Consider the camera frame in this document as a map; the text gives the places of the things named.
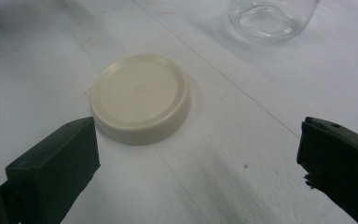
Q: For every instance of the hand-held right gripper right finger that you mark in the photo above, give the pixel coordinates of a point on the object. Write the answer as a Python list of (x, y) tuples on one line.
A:
[(338, 168)]

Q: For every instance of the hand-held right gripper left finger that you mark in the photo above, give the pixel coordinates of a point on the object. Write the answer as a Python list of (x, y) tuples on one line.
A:
[(56, 168)]

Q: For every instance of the cream plastic jar lid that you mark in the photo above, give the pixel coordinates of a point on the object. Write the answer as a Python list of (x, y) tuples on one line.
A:
[(140, 96)]

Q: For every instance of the clear glass jar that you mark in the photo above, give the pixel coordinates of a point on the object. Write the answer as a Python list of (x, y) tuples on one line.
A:
[(270, 20)]

